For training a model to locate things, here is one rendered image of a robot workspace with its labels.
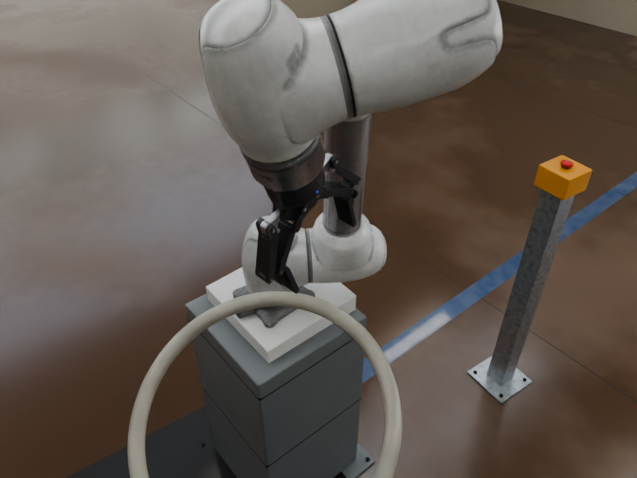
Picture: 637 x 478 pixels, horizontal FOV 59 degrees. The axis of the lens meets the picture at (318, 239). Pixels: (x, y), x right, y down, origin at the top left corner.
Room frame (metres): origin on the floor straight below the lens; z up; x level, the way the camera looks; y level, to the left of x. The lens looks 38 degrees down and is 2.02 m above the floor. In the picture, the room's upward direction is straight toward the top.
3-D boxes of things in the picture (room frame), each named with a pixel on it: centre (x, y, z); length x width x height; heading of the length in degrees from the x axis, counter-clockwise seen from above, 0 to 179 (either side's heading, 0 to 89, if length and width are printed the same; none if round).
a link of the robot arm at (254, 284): (1.19, 0.12, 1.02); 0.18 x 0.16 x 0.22; 95
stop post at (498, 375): (1.57, -0.80, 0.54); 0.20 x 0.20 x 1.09; 34
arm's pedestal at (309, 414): (1.20, 0.13, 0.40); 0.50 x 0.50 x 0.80; 40
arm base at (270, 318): (1.18, 0.15, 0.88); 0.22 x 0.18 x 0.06; 132
